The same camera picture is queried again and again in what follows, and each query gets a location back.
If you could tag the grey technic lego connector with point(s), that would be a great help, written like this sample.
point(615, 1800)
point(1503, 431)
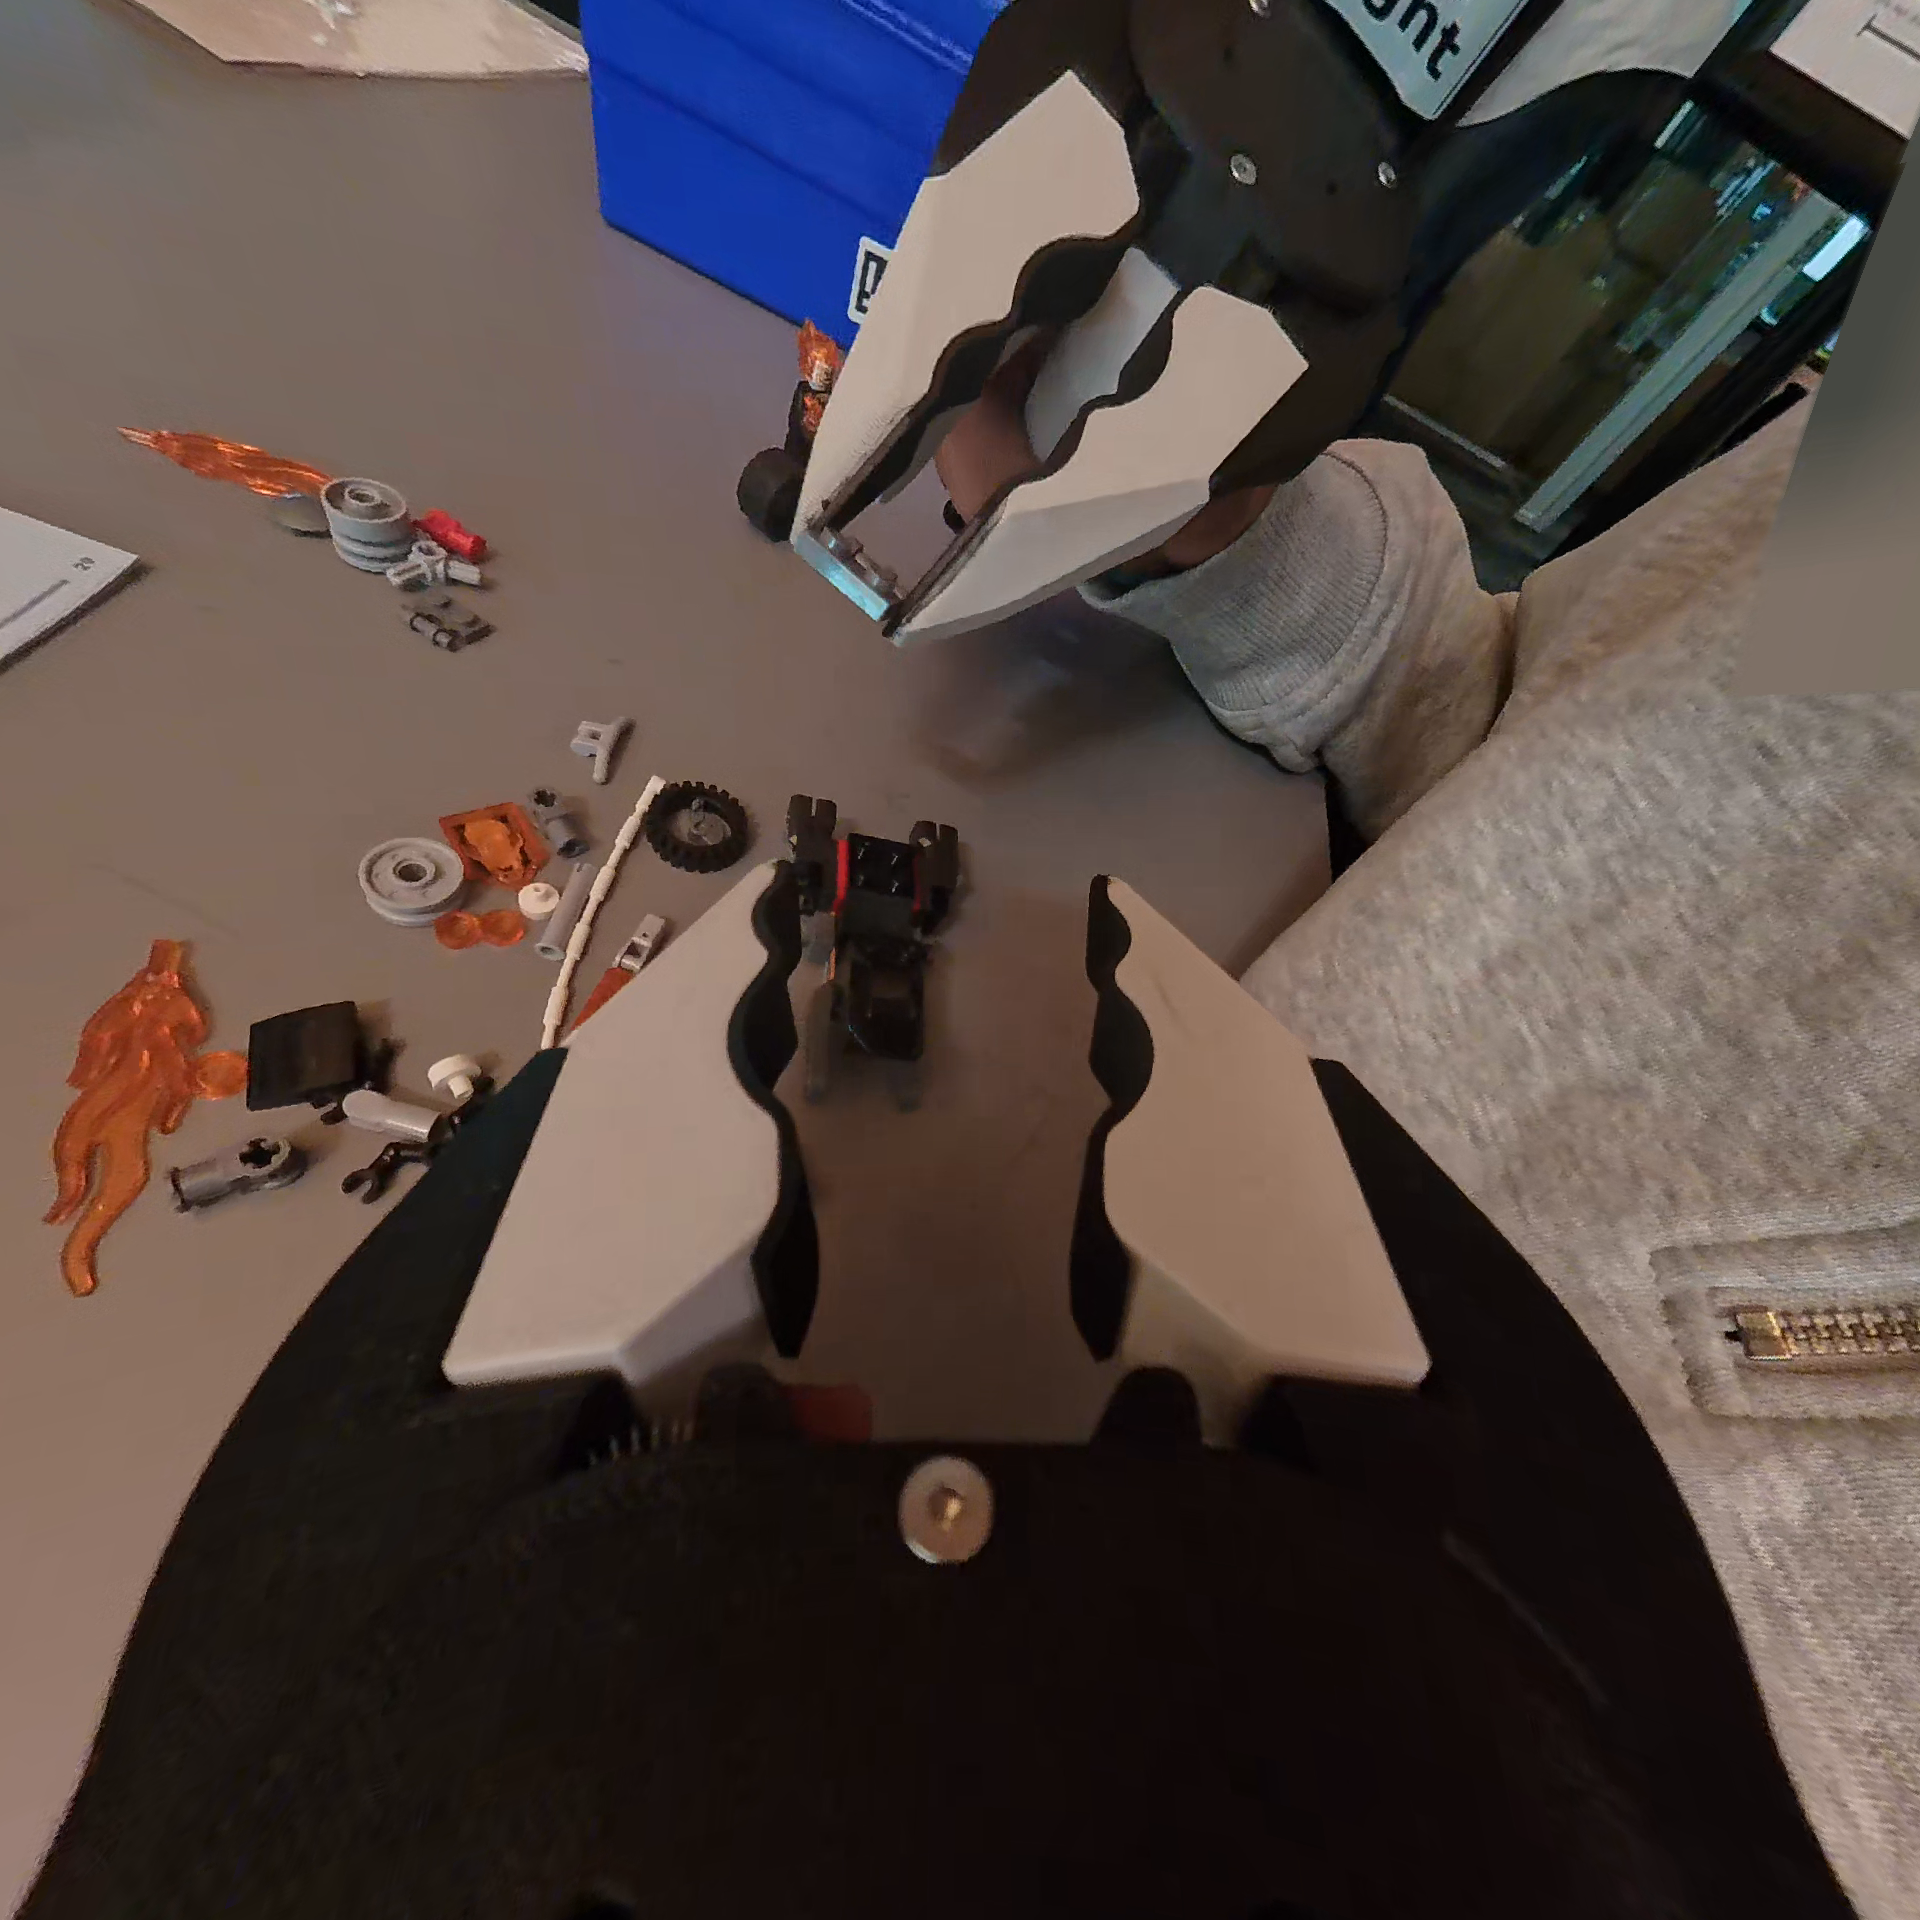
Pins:
point(237, 1175)

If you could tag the black lego claw piece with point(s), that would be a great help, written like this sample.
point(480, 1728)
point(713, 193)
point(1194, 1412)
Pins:
point(387, 1172)

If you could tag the grey lego plate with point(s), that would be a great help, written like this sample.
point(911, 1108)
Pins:
point(839, 567)

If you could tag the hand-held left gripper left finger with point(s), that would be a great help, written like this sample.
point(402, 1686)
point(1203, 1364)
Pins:
point(630, 1172)

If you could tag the stacked grey lego rims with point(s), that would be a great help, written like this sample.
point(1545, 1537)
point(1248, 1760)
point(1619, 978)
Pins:
point(369, 517)

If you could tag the blue plastic bin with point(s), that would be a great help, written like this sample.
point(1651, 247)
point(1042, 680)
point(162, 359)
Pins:
point(721, 136)

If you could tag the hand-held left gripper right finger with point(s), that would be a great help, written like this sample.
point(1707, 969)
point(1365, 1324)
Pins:
point(1259, 1184)

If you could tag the dark round lego plate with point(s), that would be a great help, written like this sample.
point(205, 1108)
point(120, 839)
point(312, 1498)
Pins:
point(299, 514)

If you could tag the small red lego piece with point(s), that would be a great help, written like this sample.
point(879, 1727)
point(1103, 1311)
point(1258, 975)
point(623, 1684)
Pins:
point(450, 533)

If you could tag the dark grey lego clip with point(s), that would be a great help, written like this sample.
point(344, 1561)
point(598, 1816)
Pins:
point(446, 628)

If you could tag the grey lego wheel rim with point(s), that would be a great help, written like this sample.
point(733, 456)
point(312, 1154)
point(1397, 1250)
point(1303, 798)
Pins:
point(405, 882)

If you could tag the thin orange lego flame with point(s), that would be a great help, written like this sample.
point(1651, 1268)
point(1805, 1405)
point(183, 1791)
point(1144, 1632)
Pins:
point(225, 458)

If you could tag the light grey lego bracket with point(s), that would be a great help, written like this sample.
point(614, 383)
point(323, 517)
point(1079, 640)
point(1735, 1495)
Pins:
point(599, 743)

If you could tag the dark grey lego pin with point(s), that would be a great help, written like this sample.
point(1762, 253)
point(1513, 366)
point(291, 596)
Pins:
point(559, 821)

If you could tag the white lego knob piece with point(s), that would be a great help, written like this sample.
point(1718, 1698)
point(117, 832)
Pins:
point(458, 1072)

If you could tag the black lego slope piece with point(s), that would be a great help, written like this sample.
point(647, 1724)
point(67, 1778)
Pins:
point(299, 1050)

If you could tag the small grey lego clip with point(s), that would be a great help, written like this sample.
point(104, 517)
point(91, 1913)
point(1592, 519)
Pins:
point(642, 940)

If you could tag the person's right forearm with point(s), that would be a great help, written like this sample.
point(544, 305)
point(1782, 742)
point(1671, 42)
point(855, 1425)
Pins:
point(1349, 599)

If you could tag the orange lego blade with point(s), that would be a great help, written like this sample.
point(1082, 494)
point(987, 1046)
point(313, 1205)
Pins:
point(614, 998)

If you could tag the orange round lego stud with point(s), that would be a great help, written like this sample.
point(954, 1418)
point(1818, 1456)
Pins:
point(506, 922)
point(461, 932)

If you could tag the large orange lego flame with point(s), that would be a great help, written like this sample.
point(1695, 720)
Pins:
point(136, 1079)

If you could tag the pale grey lego cylinder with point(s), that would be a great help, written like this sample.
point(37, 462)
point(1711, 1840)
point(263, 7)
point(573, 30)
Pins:
point(394, 1114)

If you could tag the light grey lego bar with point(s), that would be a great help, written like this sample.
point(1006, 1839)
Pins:
point(567, 909)

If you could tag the black lego motorcycle assembly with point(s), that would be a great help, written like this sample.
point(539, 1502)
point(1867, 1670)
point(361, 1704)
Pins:
point(879, 932)

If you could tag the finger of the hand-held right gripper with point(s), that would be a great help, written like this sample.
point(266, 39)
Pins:
point(960, 271)
point(1185, 405)

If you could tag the black lego tire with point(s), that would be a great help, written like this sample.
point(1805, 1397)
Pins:
point(697, 826)

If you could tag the orange skull lego tile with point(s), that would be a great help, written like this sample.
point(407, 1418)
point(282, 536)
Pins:
point(491, 844)

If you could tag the person's right hand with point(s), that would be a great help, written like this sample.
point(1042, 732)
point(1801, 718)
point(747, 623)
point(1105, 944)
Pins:
point(990, 441)

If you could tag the lego instruction booklet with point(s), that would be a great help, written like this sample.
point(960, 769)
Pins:
point(43, 578)

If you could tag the light grey lego connector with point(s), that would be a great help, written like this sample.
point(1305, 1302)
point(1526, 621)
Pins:
point(433, 565)

